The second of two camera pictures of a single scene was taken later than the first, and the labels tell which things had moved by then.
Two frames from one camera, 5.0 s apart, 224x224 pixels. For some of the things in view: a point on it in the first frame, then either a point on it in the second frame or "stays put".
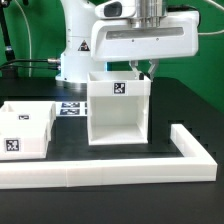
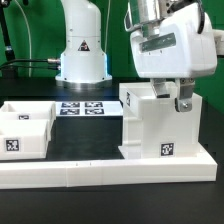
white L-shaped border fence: x=195 y=165 stays put
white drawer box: x=28 y=112 stays put
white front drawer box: x=24 y=139 stays put
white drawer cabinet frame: x=118 y=108 -> x=153 y=128
